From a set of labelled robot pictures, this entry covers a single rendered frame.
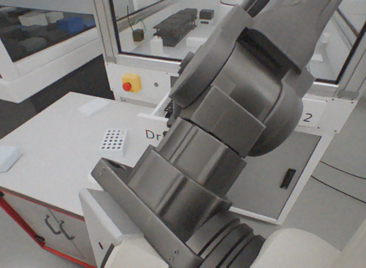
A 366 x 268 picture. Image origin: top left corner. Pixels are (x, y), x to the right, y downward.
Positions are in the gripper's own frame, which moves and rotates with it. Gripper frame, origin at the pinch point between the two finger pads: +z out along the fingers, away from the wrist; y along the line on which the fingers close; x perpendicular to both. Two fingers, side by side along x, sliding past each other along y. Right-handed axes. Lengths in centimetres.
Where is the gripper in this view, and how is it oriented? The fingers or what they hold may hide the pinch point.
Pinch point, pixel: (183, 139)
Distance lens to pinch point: 68.8
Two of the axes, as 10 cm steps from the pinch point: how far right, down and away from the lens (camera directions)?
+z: -0.1, 7.4, 6.7
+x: -9.4, -2.3, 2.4
